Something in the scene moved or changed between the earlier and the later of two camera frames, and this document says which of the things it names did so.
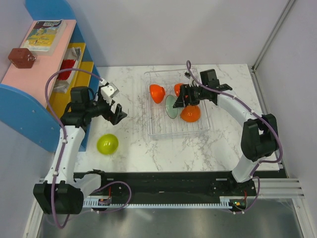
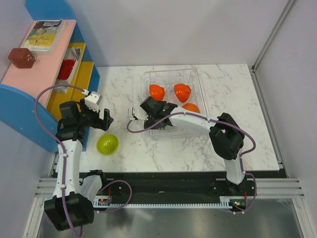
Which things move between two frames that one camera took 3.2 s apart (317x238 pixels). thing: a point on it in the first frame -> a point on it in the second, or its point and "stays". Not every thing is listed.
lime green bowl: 107,144 stays
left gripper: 109,115 -> 99,123
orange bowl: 157,92 stays
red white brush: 71,55 stays
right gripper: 181,101 -> 148,123
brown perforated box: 21,57 stays
